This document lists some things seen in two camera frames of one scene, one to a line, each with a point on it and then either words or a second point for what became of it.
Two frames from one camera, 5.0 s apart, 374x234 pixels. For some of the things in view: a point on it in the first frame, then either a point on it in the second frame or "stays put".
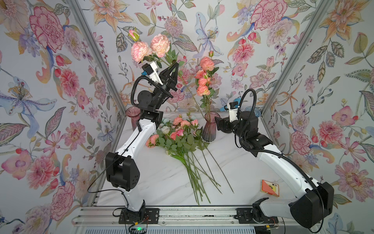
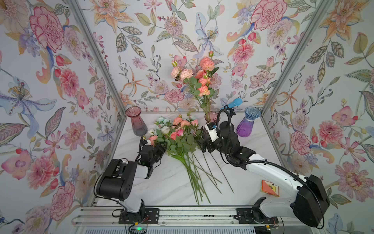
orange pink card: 270,187 stays put
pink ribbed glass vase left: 133,112 stays put
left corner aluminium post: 99,54 stays put
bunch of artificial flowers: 181,136 stays put
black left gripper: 168,85 -> 161,150
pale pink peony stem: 158,49 -> 186,75
